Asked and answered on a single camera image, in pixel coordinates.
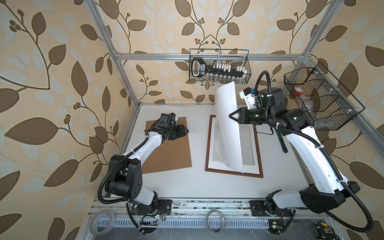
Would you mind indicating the black socket set holder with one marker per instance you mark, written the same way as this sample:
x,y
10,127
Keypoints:
x,y
200,68

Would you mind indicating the red capped clear container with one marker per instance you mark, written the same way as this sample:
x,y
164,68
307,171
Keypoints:
x,y
298,92

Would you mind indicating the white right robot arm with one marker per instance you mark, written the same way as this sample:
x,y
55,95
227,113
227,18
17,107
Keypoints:
x,y
330,188

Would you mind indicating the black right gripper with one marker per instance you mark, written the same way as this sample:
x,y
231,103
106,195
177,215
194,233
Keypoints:
x,y
242,113

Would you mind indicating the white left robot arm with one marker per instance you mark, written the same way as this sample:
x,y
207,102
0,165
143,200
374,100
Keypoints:
x,y
124,181

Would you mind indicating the brown cardboard backing board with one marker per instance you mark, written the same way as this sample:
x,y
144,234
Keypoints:
x,y
170,155

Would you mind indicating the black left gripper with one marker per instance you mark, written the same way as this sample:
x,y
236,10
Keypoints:
x,y
181,131

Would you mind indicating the black wire basket right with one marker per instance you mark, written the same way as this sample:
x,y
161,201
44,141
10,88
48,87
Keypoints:
x,y
328,102

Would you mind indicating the yellow black tape measure right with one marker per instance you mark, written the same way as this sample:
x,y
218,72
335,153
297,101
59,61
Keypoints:
x,y
324,231

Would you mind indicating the clear tape roll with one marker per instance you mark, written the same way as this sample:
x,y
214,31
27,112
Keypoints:
x,y
95,222

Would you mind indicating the black wire basket back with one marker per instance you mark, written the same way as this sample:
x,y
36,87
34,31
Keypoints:
x,y
234,58

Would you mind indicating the aluminium cage frame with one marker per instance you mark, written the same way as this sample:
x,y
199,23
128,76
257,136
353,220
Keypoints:
x,y
350,49

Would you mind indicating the mountain landscape photo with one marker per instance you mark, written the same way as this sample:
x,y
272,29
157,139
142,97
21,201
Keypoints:
x,y
226,104

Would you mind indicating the brown wooden picture frame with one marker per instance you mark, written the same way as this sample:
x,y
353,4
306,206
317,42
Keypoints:
x,y
234,172

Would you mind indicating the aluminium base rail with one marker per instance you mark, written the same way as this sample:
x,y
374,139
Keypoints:
x,y
202,213

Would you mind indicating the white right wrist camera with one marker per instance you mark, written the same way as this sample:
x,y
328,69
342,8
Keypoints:
x,y
249,97

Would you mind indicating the black wire basket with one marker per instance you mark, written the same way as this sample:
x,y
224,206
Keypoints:
x,y
234,58
328,102

